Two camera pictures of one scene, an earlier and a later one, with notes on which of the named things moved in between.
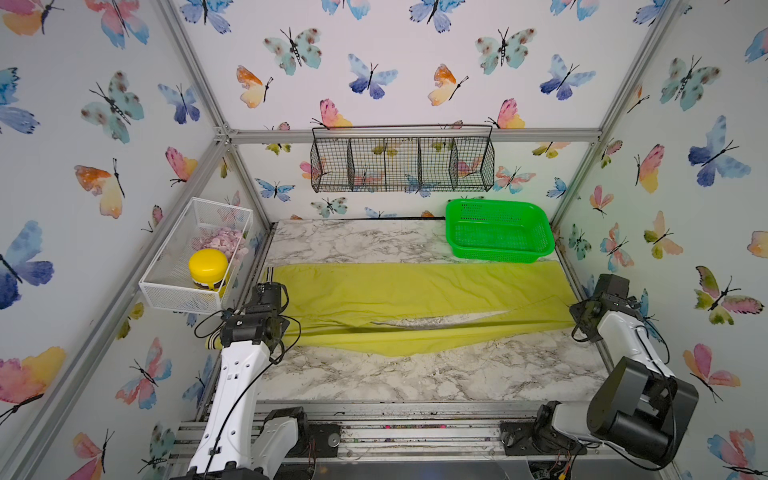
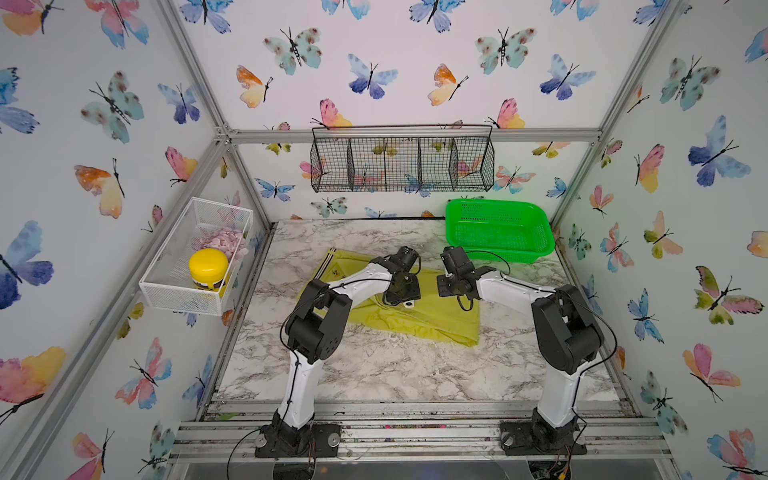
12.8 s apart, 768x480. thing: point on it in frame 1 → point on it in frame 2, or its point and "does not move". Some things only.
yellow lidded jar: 207,269 does not move
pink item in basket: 228,240 does not move
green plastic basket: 499,231 does not move
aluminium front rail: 410,431 does not move
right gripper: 578,312 → 440,286
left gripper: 282,320 → 414,292
